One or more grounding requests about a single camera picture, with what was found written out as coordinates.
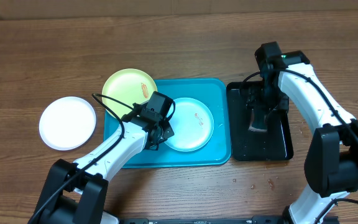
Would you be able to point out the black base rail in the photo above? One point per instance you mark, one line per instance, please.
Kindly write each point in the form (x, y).
(257, 219)

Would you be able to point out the white pink plate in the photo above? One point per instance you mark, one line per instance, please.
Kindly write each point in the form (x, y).
(67, 123)

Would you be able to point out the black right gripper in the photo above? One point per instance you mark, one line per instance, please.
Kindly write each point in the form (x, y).
(256, 101)

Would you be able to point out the black tray with water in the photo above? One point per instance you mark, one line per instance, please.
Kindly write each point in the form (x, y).
(248, 145)

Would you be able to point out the teal plastic tray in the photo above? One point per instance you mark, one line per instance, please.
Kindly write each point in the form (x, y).
(211, 92)

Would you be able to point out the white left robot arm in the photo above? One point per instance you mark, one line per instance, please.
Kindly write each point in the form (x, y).
(75, 192)

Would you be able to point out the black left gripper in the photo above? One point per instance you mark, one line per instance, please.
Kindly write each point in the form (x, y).
(168, 132)

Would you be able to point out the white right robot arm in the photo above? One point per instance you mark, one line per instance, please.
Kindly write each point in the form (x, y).
(331, 165)

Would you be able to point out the light blue plate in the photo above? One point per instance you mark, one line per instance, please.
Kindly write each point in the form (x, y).
(192, 123)

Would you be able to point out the sponge with green pad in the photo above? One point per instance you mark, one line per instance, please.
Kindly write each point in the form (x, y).
(257, 121)

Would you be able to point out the yellow plate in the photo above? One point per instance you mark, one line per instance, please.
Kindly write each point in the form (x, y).
(129, 86)

